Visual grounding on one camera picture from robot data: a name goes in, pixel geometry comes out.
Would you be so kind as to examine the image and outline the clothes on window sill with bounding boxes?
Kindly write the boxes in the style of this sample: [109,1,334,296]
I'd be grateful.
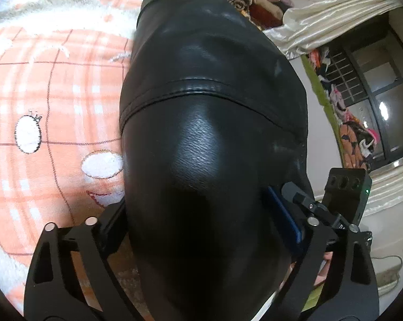
[305,47,380,171]

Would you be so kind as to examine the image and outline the white pink patterned blanket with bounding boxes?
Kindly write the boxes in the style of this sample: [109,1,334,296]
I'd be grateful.
[0,0,143,310]

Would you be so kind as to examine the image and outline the green cloth on sill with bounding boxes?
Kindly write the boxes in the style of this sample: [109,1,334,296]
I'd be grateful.
[301,55,345,167]

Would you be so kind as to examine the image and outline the black leather jacket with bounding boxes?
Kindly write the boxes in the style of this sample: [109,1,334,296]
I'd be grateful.
[120,0,312,320]

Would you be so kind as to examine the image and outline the person right hand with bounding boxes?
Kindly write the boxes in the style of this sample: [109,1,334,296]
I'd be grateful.
[314,251,333,287]

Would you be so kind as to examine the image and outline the green sleeve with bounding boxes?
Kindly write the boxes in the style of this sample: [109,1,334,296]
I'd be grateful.
[302,283,324,312]

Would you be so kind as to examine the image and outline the black window grille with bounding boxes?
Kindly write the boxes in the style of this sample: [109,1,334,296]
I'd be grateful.
[326,48,367,106]

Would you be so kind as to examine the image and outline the cream satin curtain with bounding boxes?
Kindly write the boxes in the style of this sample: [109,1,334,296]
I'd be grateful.
[263,0,403,59]

